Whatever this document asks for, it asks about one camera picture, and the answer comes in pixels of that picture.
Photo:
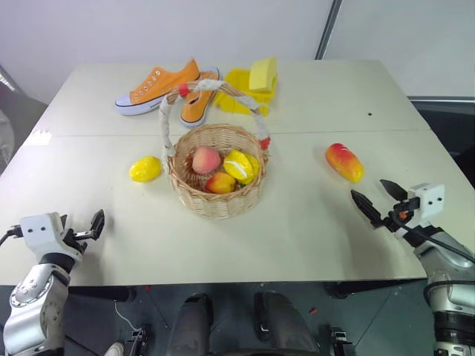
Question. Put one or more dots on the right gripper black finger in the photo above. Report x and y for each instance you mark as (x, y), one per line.
(394, 190)
(367, 207)

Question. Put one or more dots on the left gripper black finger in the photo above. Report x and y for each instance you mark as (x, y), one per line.
(98, 222)
(94, 236)

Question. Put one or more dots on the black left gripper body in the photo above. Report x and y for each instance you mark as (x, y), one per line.
(76, 239)

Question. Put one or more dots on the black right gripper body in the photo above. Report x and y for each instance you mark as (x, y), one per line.
(402, 213)

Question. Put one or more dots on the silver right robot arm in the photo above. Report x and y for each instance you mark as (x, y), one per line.
(449, 282)

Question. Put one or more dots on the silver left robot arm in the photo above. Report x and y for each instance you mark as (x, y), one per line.
(33, 304)

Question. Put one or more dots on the yellow star fruit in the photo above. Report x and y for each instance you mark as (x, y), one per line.
(239, 165)

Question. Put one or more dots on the long red yellow mango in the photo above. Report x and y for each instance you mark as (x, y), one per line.
(345, 161)

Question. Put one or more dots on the yellow lemon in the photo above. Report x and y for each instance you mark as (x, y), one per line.
(145, 168)

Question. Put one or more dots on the white shoe toe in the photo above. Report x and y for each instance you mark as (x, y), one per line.
(116, 350)

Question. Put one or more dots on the pink peach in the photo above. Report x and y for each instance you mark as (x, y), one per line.
(206, 159)

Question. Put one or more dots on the grey chair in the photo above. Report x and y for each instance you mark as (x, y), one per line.
(18, 122)

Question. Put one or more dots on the small red yellow mango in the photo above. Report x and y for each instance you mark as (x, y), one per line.
(220, 183)

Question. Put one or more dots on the dark rounded shape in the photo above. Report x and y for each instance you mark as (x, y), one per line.
(193, 322)
(282, 322)

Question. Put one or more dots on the orange canvas sneaker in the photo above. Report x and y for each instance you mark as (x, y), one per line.
(159, 83)
(194, 107)

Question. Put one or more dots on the yellow sponge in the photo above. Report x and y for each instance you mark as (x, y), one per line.
(262, 74)

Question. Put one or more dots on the yellow cloth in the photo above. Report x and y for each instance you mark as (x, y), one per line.
(237, 79)

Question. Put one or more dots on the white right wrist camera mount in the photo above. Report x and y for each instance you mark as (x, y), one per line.
(426, 200)

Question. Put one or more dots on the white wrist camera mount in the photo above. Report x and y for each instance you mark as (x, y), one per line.
(426, 200)
(41, 231)

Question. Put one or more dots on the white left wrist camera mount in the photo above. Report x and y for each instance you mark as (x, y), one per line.
(41, 231)

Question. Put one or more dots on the black table frame bar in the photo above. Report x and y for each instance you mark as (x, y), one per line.
(104, 293)

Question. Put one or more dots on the grey wall post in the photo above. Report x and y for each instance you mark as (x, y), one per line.
(328, 29)

